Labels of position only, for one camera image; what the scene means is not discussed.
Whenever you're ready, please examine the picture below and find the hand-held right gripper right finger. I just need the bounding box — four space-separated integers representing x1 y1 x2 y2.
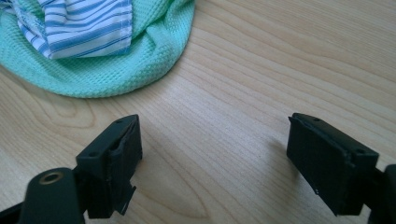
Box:
286 112 380 217

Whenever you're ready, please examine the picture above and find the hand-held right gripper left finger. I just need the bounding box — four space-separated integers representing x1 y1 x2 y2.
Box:
75 114 144 219

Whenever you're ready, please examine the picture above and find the mint green waffle cloth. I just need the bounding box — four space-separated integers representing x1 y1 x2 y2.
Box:
0 0 196 99

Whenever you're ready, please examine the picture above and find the blue white striped cloth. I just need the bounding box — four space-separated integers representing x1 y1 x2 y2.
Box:
0 0 134 61

